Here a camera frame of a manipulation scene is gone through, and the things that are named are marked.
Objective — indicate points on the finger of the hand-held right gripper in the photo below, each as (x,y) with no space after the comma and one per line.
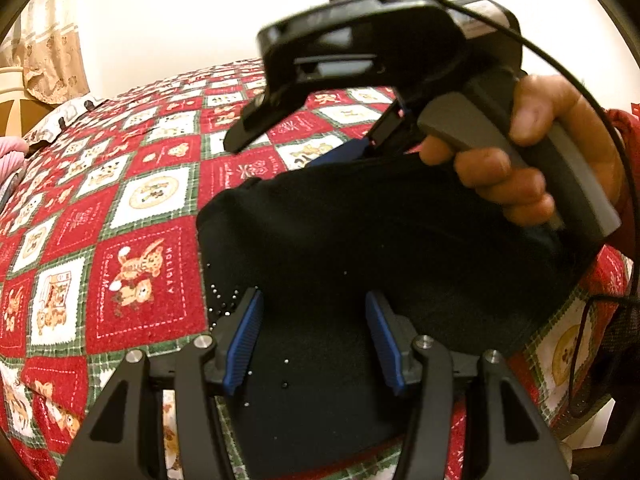
(345,152)

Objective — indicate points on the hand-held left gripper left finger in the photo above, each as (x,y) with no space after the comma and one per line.
(245,340)

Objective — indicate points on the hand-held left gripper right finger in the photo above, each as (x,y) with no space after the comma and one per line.
(385,345)

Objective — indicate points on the black pants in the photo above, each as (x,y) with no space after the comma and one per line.
(375,230)

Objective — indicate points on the person's right forearm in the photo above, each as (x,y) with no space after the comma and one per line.
(631,140)

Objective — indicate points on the person's right hand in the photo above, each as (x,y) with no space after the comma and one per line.
(575,110)

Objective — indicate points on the red printed patchwork bedspread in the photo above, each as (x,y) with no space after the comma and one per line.
(140,260)

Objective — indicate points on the grey patterned pillow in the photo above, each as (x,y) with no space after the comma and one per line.
(60,120)

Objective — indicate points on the pink folded blanket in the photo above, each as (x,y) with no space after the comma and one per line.
(10,155)

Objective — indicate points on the beige patterned curtain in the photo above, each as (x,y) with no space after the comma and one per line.
(50,35)

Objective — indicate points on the cream and brown headboard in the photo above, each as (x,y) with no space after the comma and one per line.
(10,95)

